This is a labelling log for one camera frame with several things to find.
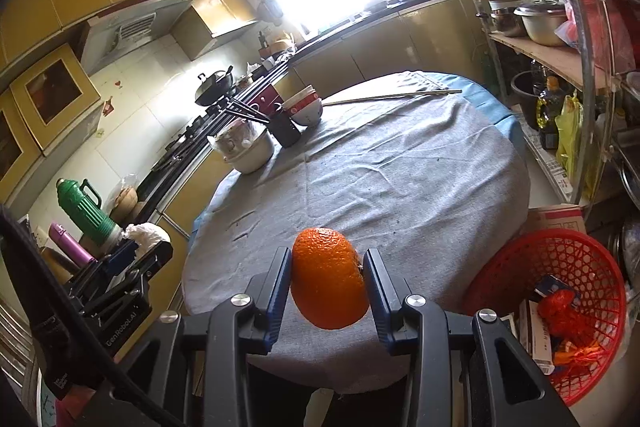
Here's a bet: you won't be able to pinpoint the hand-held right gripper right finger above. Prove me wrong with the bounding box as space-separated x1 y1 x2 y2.
362 248 581 427

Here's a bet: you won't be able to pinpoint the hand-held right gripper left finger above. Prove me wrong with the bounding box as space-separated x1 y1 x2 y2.
107 247 293 427

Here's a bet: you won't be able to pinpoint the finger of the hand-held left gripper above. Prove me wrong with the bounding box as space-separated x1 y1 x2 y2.
102 239 141 273
135 239 174 280

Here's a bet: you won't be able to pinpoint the white tissue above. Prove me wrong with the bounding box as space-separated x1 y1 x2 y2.
124 223 171 253

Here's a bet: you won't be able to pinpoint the orange fruit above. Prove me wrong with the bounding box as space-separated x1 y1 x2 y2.
290 227 371 330

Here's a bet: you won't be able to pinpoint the red plastic basket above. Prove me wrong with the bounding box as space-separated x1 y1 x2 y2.
462 228 627 407

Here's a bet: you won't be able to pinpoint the red plastic bag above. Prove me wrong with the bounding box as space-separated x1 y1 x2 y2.
537 291 586 339

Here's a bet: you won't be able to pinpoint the brown clay pot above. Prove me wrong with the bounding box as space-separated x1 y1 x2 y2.
110 186 139 221

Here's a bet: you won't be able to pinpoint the pink bottle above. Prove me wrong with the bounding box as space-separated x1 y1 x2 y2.
48 222 96 267

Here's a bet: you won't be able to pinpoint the green thermos jug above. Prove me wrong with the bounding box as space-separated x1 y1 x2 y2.
56 178 124 244

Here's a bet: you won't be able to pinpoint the gas stove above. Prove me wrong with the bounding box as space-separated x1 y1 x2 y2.
149 104 236 174

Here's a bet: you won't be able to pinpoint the round table with grey cloth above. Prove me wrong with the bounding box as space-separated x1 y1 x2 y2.
181 72 531 395

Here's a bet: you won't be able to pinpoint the large white bowl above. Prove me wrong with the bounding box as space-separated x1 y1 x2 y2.
224 129 277 174

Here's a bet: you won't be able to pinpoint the plastic-wrapped bowls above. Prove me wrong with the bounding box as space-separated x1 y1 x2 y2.
207 119 263 154

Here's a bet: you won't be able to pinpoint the yellow glass-door cabinets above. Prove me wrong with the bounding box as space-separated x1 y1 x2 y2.
0 44 104 186

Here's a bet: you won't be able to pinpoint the black chopstick holder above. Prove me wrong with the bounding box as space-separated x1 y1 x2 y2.
269 104 301 148

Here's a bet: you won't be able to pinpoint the black wok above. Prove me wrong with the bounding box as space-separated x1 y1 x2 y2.
193 65 235 107

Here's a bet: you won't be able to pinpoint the cardboard box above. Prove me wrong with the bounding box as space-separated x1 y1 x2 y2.
522 204 587 239

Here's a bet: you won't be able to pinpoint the maroon cabinet door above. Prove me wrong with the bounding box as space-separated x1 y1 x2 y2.
249 84 284 108

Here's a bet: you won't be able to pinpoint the stack of red-rimmed bowls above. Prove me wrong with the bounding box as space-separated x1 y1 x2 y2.
282 85 324 128

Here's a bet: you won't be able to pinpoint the long thin stick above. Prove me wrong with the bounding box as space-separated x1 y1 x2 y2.
324 89 464 106

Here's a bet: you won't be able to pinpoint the range hood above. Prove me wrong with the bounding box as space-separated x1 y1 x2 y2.
80 0 194 76

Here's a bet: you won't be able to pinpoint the blue table cover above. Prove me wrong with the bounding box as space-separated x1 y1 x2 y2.
192 71 524 239

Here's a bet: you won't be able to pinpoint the black bucket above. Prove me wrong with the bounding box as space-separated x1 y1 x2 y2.
509 70 541 131

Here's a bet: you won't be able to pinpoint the yellow plastic bag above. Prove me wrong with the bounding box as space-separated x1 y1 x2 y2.
555 91 586 181

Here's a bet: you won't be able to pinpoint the cooking oil bottle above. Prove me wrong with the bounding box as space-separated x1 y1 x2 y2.
535 76 564 151

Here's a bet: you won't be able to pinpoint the yellow kitchen counter cabinets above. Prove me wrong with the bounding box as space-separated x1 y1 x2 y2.
135 0 502 309

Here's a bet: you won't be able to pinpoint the hanging cloth bundle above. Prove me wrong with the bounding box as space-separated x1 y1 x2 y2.
257 0 284 26

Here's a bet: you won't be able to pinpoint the white metal shelf rack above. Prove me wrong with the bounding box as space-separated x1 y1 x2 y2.
457 0 617 94

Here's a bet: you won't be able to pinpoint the small steel pot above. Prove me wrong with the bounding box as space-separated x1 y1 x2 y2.
488 0 526 38

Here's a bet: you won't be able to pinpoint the large steel pot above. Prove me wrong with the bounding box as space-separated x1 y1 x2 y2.
513 0 569 47

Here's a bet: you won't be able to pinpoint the pink plastic bag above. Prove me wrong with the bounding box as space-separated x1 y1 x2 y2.
554 17 584 51

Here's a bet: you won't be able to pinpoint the chrome dish rack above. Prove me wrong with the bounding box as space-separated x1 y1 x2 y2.
544 0 640 208

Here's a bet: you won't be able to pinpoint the black cable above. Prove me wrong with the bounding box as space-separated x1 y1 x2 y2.
0 204 167 427

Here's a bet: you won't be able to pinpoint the small yellow wall cabinet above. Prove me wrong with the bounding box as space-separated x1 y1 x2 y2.
172 0 261 60

